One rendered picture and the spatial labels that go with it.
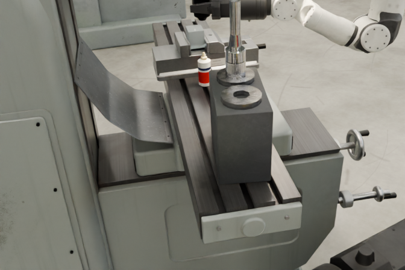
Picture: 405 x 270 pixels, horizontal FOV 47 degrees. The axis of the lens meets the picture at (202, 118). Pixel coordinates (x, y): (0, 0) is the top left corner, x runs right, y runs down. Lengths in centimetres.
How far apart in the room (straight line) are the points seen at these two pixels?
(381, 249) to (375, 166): 135
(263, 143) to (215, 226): 21
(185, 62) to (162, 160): 34
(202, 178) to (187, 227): 52
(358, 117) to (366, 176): 63
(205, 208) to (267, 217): 14
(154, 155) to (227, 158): 41
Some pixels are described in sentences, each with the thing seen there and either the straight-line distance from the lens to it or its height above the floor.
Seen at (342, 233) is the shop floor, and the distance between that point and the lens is 237.
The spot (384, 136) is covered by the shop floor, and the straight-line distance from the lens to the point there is 309.
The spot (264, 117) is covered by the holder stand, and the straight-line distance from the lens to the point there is 99.
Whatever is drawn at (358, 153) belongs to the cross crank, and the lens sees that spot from 174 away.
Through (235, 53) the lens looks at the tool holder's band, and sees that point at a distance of 106.
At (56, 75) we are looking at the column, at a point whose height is 115.
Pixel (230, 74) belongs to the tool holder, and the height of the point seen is 117.
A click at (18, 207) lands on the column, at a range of 143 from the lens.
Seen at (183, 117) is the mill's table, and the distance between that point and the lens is 133.
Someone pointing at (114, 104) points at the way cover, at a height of 97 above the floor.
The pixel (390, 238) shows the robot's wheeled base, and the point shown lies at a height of 59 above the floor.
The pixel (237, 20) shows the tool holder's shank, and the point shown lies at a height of 130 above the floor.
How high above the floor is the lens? 165
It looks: 32 degrees down
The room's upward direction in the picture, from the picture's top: 3 degrees counter-clockwise
